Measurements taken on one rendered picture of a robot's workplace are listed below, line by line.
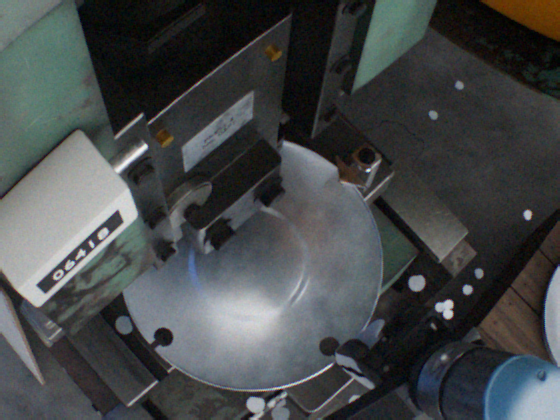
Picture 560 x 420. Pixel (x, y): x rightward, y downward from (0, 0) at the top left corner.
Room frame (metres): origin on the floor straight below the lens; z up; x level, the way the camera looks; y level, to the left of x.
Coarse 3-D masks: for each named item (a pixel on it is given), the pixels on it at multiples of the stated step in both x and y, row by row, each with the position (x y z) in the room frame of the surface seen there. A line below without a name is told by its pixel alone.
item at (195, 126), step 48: (192, 0) 0.29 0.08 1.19; (240, 0) 0.31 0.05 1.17; (96, 48) 0.25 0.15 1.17; (144, 48) 0.25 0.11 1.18; (192, 48) 0.26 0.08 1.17; (240, 48) 0.26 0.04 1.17; (144, 96) 0.22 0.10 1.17; (192, 96) 0.23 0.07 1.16; (240, 96) 0.26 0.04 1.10; (192, 144) 0.22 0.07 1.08; (240, 144) 0.26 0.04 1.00; (192, 192) 0.21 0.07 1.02; (240, 192) 0.23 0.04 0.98; (192, 240) 0.20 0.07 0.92
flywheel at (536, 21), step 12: (480, 0) 0.48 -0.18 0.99; (492, 0) 0.47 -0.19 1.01; (504, 0) 0.47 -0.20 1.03; (516, 0) 0.46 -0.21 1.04; (528, 0) 0.45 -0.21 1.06; (540, 0) 0.44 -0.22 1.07; (552, 0) 0.44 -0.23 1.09; (504, 12) 0.46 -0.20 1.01; (516, 12) 0.45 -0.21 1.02; (528, 12) 0.45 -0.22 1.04; (540, 12) 0.44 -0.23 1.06; (552, 12) 0.43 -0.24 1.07; (528, 24) 0.44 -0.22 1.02; (540, 24) 0.44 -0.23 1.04; (552, 24) 0.43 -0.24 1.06; (552, 36) 0.43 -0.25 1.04
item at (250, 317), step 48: (288, 144) 0.36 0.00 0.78; (288, 192) 0.30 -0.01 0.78; (240, 240) 0.24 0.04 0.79; (288, 240) 0.25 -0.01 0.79; (336, 240) 0.26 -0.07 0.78; (144, 288) 0.17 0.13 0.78; (192, 288) 0.18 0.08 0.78; (240, 288) 0.19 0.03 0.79; (288, 288) 0.20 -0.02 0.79; (336, 288) 0.20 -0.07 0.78; (144, 336) 0.11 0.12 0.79; (192, 336) 0.13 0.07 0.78; (240, 336) 0.14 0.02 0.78; (288, 336) 0.14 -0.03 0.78; (336, 336) 0.15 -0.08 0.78; (240, 384) 0.08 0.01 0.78; (288, 384) 0.09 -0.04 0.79
